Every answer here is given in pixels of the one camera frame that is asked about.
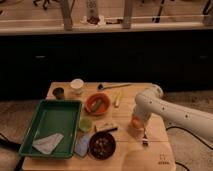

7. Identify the orange apple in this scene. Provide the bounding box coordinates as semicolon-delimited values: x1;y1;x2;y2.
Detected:
131;118;141;129

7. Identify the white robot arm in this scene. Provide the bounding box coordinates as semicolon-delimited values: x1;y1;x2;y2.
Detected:
133;84;213;142

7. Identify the green plastic tray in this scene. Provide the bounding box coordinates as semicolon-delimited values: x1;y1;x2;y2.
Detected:
19;100;82;159

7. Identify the white cloth in tray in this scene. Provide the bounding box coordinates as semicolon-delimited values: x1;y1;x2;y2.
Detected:
32;133;64;155

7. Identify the metal fork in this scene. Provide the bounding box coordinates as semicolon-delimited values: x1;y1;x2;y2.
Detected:
142;128;149;146

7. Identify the yellow banana piece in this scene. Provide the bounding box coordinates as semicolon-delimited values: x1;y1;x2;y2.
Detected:
114;92;122;107

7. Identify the green cucumber piece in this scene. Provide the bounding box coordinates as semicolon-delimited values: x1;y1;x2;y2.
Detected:
91;99;102;113

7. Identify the orange bowl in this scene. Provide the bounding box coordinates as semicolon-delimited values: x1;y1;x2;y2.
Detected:
84;93;111;116

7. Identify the dark plate with food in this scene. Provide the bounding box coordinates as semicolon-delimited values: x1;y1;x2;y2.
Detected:
89;132;116;160

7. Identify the small green cup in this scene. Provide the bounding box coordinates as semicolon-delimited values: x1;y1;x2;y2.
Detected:
79;118;92;132

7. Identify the blue sponge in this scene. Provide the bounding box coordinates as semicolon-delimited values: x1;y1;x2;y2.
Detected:
74;134;90;157

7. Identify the white paper cup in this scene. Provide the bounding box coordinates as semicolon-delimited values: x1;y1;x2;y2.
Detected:
70;79;84;95

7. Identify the dark small cup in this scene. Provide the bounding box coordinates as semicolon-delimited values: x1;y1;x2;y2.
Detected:
52;87;65;100

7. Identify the black cable on floor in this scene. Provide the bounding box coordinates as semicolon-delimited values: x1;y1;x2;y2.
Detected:
165;125;213;151

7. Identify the brush with black handle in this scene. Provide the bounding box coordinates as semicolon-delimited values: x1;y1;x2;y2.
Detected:
95;122;118;132

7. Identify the wooden handled black spoon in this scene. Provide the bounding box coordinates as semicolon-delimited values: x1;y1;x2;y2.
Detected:
97;83;132;91

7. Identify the wooden shelf frame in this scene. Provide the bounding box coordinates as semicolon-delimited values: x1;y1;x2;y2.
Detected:
0;0;213;35

